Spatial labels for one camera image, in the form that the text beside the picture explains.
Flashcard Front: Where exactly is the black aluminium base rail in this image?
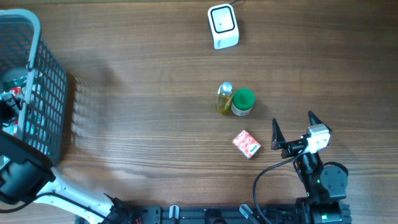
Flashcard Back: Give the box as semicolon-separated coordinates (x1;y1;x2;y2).
75;203;352;224

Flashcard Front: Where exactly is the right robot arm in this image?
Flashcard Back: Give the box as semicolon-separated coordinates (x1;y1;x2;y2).
271;111;352;223

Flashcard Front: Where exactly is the red snack box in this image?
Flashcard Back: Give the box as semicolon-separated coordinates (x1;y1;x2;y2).
232;130;261;159

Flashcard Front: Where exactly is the yellow oil bottle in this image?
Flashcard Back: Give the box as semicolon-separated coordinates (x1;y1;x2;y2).
216;82;233;114

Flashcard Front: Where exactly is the right camera cable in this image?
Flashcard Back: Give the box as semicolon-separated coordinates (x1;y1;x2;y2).
252;146;308;224

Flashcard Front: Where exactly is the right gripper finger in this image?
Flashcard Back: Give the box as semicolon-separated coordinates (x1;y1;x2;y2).
271;118;286;150
308;110;323;126

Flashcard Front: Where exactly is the grey plastic shopping basket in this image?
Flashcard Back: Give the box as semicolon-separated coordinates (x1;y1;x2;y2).
1;9;68;164

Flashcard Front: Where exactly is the white barcode scanner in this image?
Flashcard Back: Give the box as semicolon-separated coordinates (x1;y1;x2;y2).
207;4;239;50

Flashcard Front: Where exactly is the green 3M package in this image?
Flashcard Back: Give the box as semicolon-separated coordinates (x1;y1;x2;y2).
2;77;27;91

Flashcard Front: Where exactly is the green lid jar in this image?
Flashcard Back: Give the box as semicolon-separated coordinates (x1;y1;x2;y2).
231;88;256;116

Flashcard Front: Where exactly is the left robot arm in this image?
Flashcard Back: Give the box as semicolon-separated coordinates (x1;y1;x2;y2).
1;93;141;223

